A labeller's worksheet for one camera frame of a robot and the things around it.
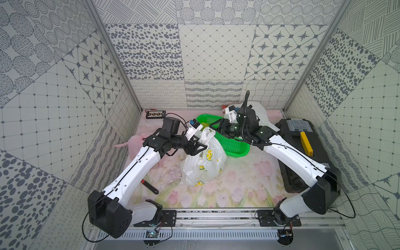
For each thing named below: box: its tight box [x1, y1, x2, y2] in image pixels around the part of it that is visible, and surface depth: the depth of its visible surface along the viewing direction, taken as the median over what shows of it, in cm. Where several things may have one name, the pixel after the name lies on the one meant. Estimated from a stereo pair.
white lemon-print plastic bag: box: [180, 126, 228, 187], surface depth 77 cm
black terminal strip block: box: [145, 110, 167, 119], surface depth 120 cm
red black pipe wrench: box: [140, 179, 159, 195], surface depth 85 cm
